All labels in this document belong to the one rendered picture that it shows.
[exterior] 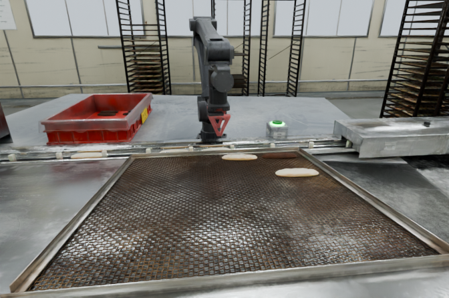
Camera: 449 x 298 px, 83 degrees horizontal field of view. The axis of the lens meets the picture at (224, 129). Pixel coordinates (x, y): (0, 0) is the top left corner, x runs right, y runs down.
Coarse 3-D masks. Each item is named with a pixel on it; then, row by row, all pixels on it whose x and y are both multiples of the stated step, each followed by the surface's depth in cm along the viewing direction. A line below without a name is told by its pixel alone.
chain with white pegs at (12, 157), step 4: (348, 140) 90; (272, 144) 87; (312, 144) 88; (348, 144) 90; (148, 148) 84; (192, 148) 84; (232, 148) 86; (60, 152) 81; (104, 152) 82; (148, 152) 83; (8, 156) 79; (12, 156) 79; (56, 156) 81; (60, 156) 81; (104, 156) 82; (12, 160) 80; (16, 160) 81
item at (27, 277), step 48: (96, 192) 48; (144, 192) 50; (192, 192) 50; (240, 192) 50; (288, 192) 49; (336, 192) 49; (96, 240) 35; (192, 240) 35; (336, 240) 34; (432, 240) 33; (48, 288) 27; (96, 288) 26; (144, 288) 26; (192, 288) 27
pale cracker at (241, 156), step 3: (222, 156) 72; (225, 156) 71; (228, 156) 70; (231, 156) 70; (234, 156) 70; (237, 156) 70; (240, 156) 70; (243, 156) 70; (246, 156) 70; (249, 156) 70; (252, 156) 70; (255, 156) 70; (225, 159) 70; (228, 159) 70; (231, 159) 70; (234, 159) 70; (237, 159) 69; (240, 159) 69; (243, 159) 69; (246, 159) 69; (249, 159) 69; (252, 159) 70; (255, 159) 70
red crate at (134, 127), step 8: (96, 112) 138; (120, 112) 138; (136, 120) 111; (104, 128) 98; (136, 128) 112; (48, 136) 97; (56, 136) 97; (64, 136) 97; (72, 136) 97; (80, 136) 98; (88, 136) 98; (96, 136) 98; (104, 136) 99; (112, 136) 99; (120, 136) 99; (128, 136) 100; (48, 144) 97
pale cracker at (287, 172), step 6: (288, 168) 59; (294, 168) 60; (300, 168) 59; (306, 168) 60; (276, 174) 58; (282, 174) 57; (288, 174) 57; (294, 174) 57; (300, 174) 57; (306, 174) 57; (312, 174) 57
